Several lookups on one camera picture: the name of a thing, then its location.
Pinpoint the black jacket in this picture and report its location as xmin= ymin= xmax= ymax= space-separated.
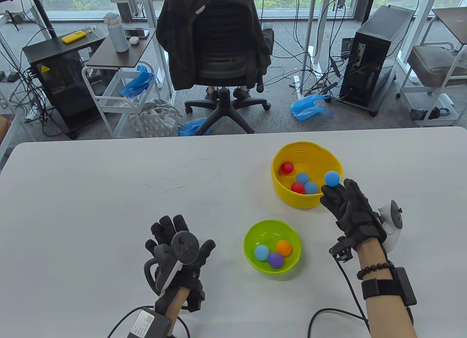
xmin=156 ymin=0 xmax=272 ymax=91

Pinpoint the person's right forearm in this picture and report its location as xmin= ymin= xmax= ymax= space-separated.
xmin=356 ymin=240 xmax=418 ymax=338

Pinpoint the green plastic bowl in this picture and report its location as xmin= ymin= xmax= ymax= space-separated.
xmin=243 ymin=219 xmax=302 ymax=275

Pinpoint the tangle of black cables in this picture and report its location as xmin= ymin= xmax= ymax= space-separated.
xmin=0 ymin=24 xmax=64 ymax=138

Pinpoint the dark square tabletop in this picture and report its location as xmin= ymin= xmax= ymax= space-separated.
xmin=432 ymin=6 xmax=467 ymax=45

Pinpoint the black wrist strap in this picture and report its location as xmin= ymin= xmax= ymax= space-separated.
xmin=361 ymin=278 xmax=400 ymax=300

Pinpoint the white wire rolling cart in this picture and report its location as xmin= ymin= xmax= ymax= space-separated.
xmin=81 ymin=61 xmax=163 ymax=139

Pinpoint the grey water bottle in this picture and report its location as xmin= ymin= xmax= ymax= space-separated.
xmin=104 ymin=12 xmax=130 ymax=53

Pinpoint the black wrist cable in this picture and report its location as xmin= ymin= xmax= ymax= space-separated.
xmin=308 ymin=260 xmax=371 ymax=338
xmin=107 ymin=306 xmax=190 ymax=338

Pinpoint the yellow phone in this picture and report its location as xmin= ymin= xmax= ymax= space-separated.
xmin=61 ymin=31 xmax=90 ymax=44

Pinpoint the yellow plastic bowl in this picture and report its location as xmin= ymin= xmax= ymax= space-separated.
xmin=271 ymin=141 xmax=344 ymax=209

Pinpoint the person's left hand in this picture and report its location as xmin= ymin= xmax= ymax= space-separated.
xmin=145 ymin=215 xmax=216 ymax=312

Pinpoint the grey dotted fabric bag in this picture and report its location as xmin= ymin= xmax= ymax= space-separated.
xmin=128 ymin=98 xmax=184 ymax=137

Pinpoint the grey wrist sensor box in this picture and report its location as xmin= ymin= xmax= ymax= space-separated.
xmin=128 ymin=307 xmax=173 ymax=338
xmin=392 ymin=267 xmax=417 ymax=306

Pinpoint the white desk with black top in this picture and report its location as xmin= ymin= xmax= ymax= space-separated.
xmin=387 ymin=0 xmax=438 ymax=72

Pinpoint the black stand pole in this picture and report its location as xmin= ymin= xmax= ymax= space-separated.
xmin=29 ymin=0 xmax=57 ymax=39

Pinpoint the person's right hand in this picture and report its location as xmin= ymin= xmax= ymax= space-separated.
xmin=320 ymin=178 xmax=387 ymax=251

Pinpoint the black glove cable connector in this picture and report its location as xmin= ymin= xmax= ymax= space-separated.
xmin=329 ymin=236 xmax=356 ymax=262

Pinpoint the dark brown side table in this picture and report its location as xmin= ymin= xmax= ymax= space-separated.
xmin=86 ymin=27 xmax=157 ymax=68

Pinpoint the dark bead bracelet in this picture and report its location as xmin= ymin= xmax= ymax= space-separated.
xmin=357 ymin=262 xmax=395 ymax=280

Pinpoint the black and white handheld controller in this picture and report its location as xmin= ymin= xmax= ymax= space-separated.
xmin=376 ymin=199 xmax=404 ymax=254
xmin=144 ymin=231 xmax=200 ymax=293

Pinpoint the blue plastic bag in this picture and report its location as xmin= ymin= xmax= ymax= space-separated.
xmin=178 ymin=117 xmax=214 ymax=137
xmin=119 ymin=65 xmax=155 ymax=100
xmin=290 ymin=94 xmax=334 ymax=123

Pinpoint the black mesh office chair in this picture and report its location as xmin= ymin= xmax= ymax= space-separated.
xmin=157 ymin=0 xmax=275 ymax=134

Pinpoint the brown cardboard box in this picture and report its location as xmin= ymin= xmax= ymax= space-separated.
xmin=0 ymin=116 xmax=11 ymax=145

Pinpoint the grey cushioned white stool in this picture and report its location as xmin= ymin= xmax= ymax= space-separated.
xmin=397 ymin=42 xmax=467 ymax=128

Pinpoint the black equipment cabinet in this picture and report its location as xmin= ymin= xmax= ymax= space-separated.
xmin=23 ymin=34 xmax=106 ymax=140

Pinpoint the black computer tower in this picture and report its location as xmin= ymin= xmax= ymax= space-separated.
xmin=339 ymin=4 xmax=416 ymax=109

